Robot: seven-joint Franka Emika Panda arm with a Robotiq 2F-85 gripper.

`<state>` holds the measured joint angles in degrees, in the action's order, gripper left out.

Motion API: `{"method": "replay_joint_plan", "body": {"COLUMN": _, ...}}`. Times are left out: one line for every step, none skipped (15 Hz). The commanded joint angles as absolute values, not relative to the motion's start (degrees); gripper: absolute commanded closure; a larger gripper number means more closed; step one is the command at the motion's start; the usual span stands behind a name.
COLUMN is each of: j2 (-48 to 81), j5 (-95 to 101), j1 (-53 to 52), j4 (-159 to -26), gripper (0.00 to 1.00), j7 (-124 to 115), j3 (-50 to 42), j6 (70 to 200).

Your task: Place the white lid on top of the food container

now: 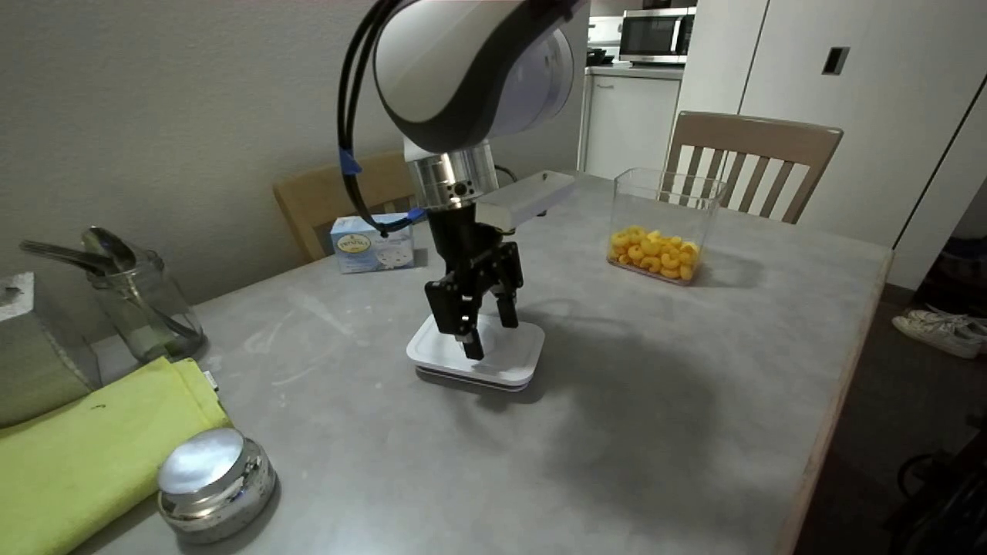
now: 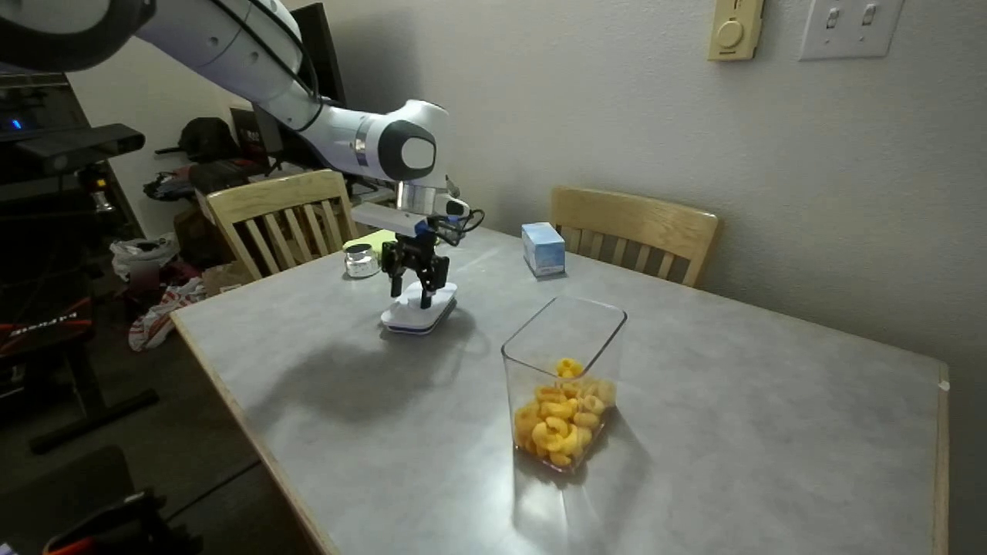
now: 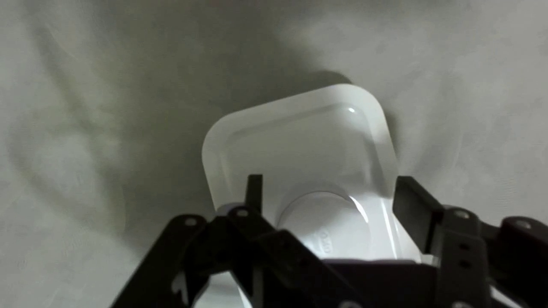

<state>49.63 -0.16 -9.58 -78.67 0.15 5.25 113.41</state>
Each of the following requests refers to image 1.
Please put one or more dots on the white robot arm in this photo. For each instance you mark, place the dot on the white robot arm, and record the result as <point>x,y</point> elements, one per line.
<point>468,64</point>

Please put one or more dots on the black wall plate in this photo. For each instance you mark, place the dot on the black wall plate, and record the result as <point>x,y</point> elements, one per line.
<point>833,58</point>

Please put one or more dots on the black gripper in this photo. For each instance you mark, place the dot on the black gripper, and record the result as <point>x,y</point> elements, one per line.
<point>463,247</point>

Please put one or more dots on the white rectangular container lid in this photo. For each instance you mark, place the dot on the white rectangular container lid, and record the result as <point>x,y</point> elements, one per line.
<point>518,359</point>

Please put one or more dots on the wooden chair with white slats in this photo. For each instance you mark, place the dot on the wooden chair with white slats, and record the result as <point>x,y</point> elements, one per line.
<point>757,138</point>

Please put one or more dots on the clear plastic food container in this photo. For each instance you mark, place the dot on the clear plastic food container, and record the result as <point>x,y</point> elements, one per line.
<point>712,210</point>

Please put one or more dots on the metal tongs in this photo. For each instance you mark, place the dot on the metal tongs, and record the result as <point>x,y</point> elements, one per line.
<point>64,255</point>

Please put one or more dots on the green folded cloth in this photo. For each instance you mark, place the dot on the green folded cloth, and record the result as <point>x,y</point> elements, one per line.
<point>93,451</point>

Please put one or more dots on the dark countertop appliance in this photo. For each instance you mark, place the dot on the dark countertop appliance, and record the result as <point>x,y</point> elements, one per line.
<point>600,52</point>

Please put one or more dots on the orange puffed snacks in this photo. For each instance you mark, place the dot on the orange puffed snacks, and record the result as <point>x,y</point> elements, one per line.
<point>653,252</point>

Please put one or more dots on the metal spoon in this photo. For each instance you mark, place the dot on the metal spoon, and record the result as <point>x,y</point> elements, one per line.
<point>110,247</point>

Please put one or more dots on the white kitchen cabinet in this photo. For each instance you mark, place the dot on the white kitchen cabinet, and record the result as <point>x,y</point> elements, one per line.
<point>631,123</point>

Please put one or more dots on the plain wooden chair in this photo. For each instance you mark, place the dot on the plain wooden chair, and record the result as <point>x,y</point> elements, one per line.
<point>311,204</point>

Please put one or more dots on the clear plastic bin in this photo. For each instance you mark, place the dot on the clear plastic bin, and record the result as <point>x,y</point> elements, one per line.
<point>40,380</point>

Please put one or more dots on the white shoe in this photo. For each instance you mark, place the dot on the white shoe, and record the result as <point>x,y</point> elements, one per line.
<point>968,320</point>
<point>936,340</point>

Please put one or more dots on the small blue cardboard box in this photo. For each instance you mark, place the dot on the small blue cardboard box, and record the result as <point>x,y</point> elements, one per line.
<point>359,251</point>

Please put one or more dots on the silver microwave oven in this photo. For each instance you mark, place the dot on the silver microwave oven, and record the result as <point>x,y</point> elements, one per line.
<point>654,33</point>

